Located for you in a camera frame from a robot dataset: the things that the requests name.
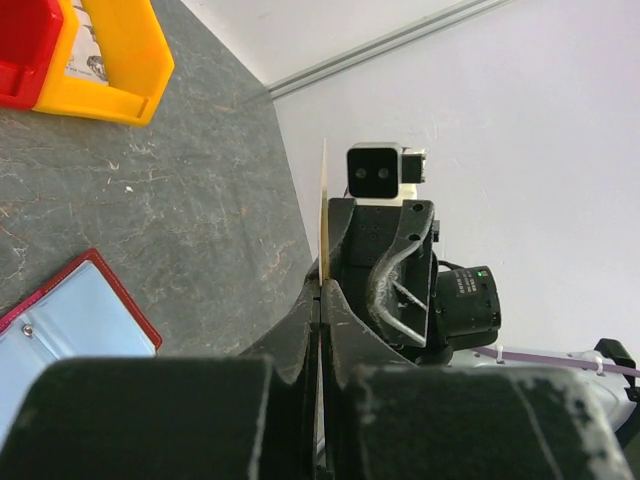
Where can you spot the red plastic bin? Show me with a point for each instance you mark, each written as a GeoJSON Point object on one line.
{"type": "Point", "coordinates": [36, 41]}

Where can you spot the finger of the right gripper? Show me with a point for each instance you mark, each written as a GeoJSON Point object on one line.
{"type": "Point", "coordinates": [400, 282]}
{"type": "Point", "coordinates": [340, 213]}

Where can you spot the white card in yellow bin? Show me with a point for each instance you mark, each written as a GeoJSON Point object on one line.
{"type": "Point", "coordinates": [85, 61]}

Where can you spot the yellow plastic bin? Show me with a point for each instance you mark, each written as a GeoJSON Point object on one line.
{"type": "Point", "coordinates": [135, 53]}

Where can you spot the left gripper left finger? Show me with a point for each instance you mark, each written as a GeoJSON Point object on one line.
{"type": "Point", "coordinates": [250, 416]}

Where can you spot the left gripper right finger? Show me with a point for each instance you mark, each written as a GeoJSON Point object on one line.
{"type": "Point", "coordinates": [386, 418]}

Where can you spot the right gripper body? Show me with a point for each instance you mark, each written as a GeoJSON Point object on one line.
{"type": "Point", "coordinates": [347, 301]}

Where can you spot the red leather card holder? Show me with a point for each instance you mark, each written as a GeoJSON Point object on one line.
{"type": "Point", "coordinates": [84, 310]}

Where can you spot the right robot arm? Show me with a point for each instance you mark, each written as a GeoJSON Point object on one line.
{"type": "Point", "coordinates": [467, 305]}

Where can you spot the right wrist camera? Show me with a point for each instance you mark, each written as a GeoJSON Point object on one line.
{"type": "Point", "coordinates": [384, 173]}

